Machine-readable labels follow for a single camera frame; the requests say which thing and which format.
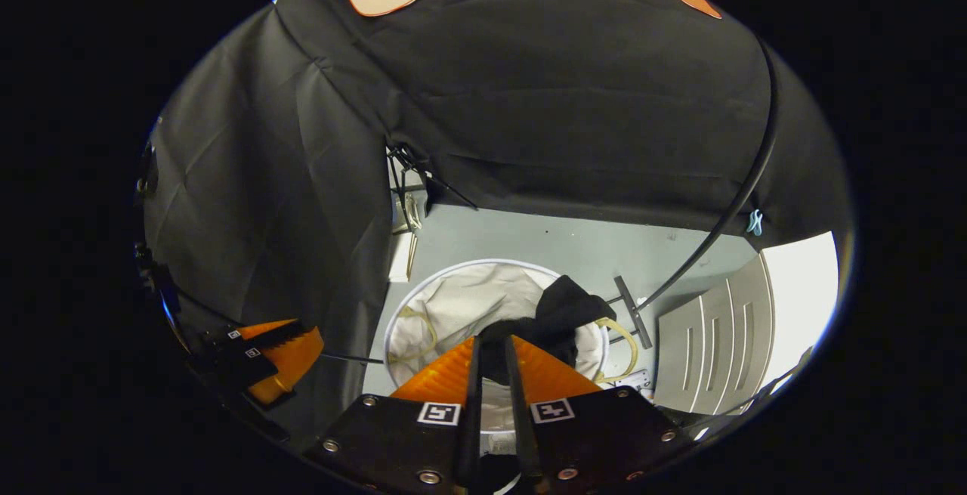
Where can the small blue tie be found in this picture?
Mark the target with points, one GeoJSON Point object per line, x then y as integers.
{"type": "Point", "coordinates": [755, 223]}

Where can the white round laundry hamper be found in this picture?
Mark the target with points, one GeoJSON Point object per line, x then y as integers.
{"type": "Point", "coordinates": [468, 298]}

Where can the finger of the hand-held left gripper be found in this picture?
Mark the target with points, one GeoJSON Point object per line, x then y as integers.
{"type": "Point", "coordinates": [268, 326]}
{"type": "Point", "coordinates": [291, 363]}

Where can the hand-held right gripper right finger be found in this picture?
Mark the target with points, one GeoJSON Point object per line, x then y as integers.
{"type": "Point", "coordinates": [521, 427]}

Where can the black backdrop cloth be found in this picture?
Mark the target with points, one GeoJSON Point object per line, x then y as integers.
{"type": "Point", "coordinates": [566, 102]}

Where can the black metal clothes rack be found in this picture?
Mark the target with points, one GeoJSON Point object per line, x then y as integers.
{"type": "Point", "coordinates": [755, 170]}

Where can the white flat board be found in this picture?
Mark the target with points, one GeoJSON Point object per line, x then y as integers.
{"type": "Point", "coordinates": [801, 291]}

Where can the black knit garment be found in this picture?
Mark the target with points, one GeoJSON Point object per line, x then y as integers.
{"type": "Point", "coordinates": [563, 310]}

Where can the small white box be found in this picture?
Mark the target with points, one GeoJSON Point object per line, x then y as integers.
{"type": "Point", "coordinates": [401, 257]}

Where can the grey slatted panel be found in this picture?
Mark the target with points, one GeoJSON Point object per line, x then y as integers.
{"type": "Point", "coordinates": [718, 344]}

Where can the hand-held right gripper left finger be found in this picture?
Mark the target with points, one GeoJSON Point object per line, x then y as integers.
{"type": "Point", "coordinates": [472, 434]}

